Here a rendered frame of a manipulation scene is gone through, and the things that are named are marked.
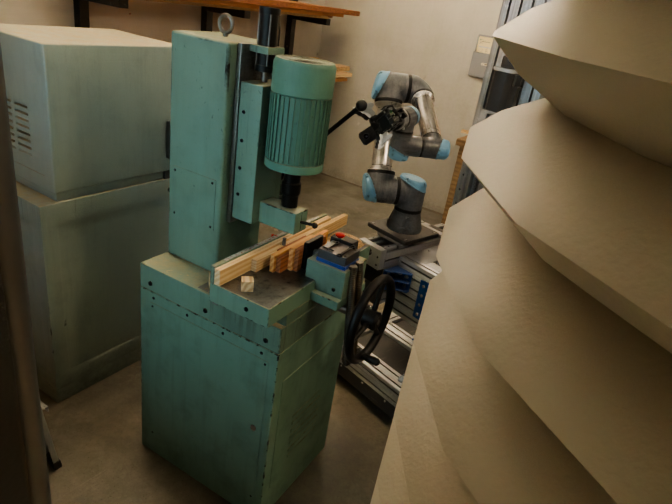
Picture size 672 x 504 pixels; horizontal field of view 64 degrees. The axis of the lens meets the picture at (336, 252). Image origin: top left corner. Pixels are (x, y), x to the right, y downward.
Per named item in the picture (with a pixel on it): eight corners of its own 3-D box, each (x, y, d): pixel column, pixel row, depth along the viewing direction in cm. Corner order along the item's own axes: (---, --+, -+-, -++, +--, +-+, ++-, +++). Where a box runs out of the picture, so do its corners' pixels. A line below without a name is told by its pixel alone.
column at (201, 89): (215, 275, 177) (228, 42, 147) (165, 253, 186) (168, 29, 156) (257, 254, 195) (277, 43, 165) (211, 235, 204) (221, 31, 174)
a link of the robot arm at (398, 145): (418, 164, 198) (425, 135, 194) (388, 161, 197) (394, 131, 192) (414, 158, 205) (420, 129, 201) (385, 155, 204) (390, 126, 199)
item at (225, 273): (219, 286, 151) (220, 270, 149) (213, 284, 152) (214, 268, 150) (329, 229, 200) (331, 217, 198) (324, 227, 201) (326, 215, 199)
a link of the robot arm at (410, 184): (425, 213, 226) (432, 182, 221) (393, 209, 225) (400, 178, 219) (418, 202, 237) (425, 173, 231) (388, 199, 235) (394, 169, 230)
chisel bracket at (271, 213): (292, 240, 166) (295, 214, 163) (256, 225, 172) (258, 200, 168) (306, 233, 172) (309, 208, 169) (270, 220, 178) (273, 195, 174)
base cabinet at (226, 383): (258, 524, 187) (278, 357, 157) (140, 444, 211) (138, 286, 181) (325, 447, 224) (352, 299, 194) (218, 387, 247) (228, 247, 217)
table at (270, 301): (295, 343, 143) (298, 324, 140) (208, 300, 155) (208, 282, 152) (392, 268, 192) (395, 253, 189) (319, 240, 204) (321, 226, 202)
